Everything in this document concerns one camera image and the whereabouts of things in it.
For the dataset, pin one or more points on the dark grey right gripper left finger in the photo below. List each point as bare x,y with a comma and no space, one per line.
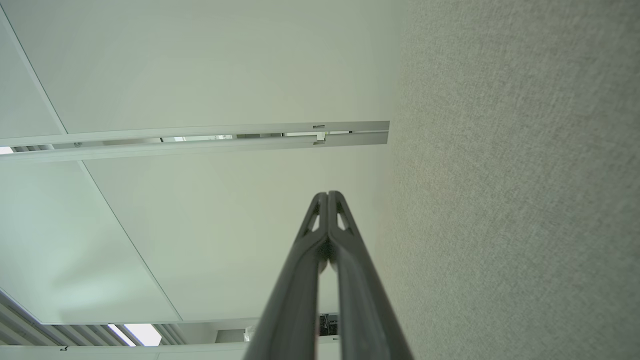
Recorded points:
292,300

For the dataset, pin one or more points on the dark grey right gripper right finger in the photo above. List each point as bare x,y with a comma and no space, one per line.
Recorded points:
362,310

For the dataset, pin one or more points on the white ceiling light panel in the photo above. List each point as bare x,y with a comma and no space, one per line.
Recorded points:
142,334

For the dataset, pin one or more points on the grey aluminium partition post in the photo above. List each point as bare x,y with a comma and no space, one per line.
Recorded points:
200,146

